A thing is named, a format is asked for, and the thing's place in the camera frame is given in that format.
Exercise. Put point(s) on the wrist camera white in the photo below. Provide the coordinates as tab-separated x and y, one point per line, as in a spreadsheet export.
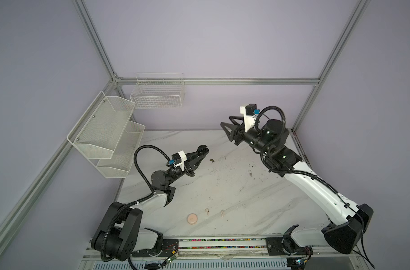
178	160
250	113

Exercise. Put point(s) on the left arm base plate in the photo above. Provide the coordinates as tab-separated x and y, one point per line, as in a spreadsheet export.
163	248

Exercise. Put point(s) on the white mesh shelf lower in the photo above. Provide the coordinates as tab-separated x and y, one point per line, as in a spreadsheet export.
120	164

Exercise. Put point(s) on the aluminium mounting rail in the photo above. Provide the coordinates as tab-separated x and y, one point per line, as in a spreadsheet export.
228	247

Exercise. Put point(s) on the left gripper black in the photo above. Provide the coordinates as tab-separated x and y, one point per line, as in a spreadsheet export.
192	161

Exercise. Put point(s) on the pink round charging case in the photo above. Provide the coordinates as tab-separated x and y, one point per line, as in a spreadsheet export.
192	219

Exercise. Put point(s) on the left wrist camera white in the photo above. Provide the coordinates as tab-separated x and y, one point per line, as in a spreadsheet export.
178	160

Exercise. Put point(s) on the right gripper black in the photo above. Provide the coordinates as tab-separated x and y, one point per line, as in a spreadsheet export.
232	137

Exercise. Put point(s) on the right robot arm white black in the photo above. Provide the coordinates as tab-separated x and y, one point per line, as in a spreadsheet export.
347	221

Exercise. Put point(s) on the white wire basket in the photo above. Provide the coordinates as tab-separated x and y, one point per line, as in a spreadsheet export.
158	90

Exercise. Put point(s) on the black earbud charging case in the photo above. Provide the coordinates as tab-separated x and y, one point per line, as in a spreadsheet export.
202	150

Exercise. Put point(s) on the white mesh shelf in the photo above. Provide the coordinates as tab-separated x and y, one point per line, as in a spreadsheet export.
120	164
97	136

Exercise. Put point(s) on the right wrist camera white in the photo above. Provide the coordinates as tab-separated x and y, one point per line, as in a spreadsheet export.
250	113

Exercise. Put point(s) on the white mesh shelf upper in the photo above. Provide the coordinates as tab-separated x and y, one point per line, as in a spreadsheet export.
97	136

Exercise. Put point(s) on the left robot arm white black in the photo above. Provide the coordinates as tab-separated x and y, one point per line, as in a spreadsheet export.
120	232

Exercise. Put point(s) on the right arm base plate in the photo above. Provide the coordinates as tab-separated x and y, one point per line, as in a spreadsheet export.
286	246

